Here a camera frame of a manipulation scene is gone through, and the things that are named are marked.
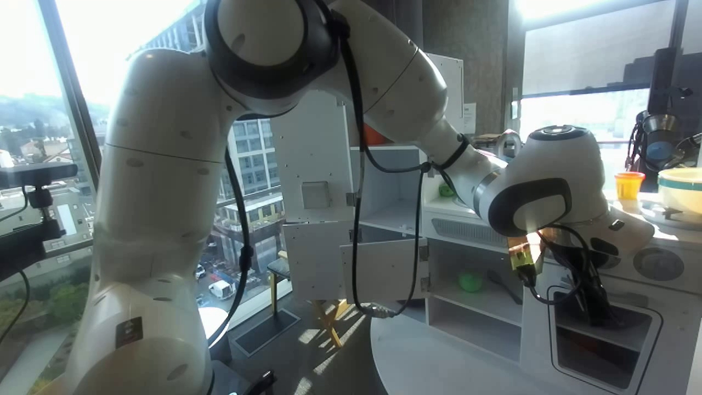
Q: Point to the white toy oven door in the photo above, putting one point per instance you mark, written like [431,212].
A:
[612,357]

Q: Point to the orange cup on shelf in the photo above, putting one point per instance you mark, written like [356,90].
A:
[374,137]

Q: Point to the round white table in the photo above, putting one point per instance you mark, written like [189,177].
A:
[413,359]

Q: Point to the green ball in cupboard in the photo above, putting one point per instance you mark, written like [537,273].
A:
[470,284]

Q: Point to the wrist mounted yellow camera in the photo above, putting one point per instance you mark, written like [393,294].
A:
[524,257]

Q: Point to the small orange cup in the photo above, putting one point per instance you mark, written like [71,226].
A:
[628,186]

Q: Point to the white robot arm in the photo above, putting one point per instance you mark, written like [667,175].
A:
[141,331]

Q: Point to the white toy kitchen cabinet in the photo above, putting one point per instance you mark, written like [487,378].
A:
[565,294]

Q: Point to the white fridge door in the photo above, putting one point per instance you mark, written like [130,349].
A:
[315,255]
[312,153]

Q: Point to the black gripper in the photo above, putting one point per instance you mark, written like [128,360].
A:
[586,284]

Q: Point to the green rimmed white bowl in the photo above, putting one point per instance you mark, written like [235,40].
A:
[680,192]

